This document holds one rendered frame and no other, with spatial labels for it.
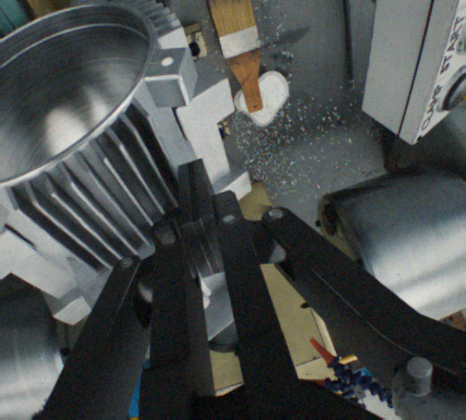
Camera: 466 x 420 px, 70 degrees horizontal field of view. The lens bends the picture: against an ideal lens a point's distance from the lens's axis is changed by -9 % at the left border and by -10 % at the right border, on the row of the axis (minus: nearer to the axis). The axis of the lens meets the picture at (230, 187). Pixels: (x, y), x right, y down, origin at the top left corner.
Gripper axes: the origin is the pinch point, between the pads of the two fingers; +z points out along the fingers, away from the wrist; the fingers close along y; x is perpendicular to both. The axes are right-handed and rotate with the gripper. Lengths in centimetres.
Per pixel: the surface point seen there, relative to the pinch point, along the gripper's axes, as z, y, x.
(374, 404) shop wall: 237, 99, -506
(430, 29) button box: 1.0, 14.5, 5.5
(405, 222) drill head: 19.4, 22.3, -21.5
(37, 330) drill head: 20.2, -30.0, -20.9
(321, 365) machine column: 28, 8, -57
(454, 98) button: 3.1, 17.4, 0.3
